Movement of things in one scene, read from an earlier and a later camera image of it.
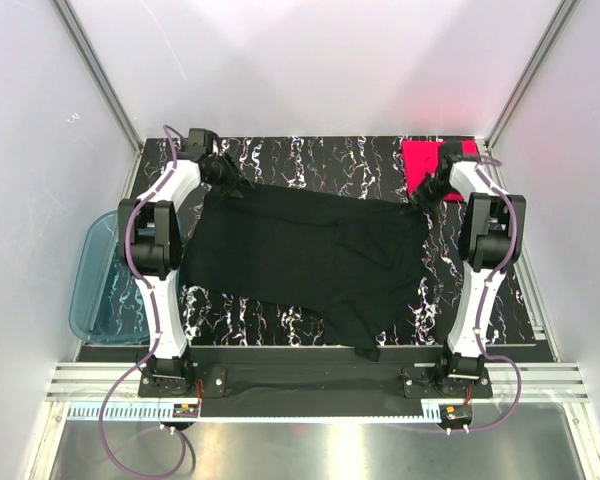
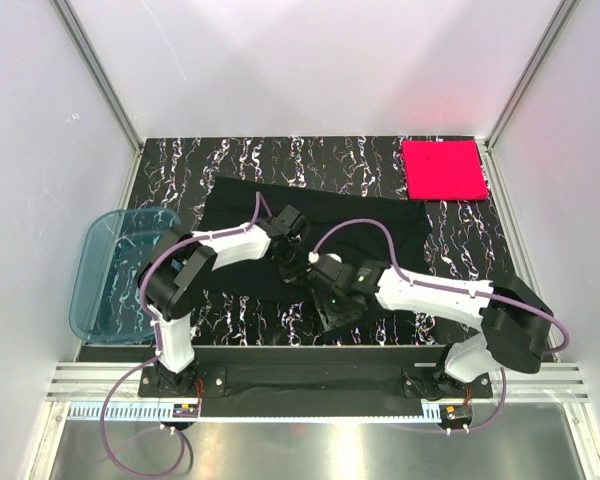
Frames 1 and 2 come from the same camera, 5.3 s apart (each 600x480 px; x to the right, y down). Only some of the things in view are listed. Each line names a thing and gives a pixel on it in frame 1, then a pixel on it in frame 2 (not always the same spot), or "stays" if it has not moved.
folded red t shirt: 422,158 stays
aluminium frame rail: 98,382 stays
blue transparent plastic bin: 107,305 stays
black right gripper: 421,204 -> 328,317
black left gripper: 233,178 -> 289,275
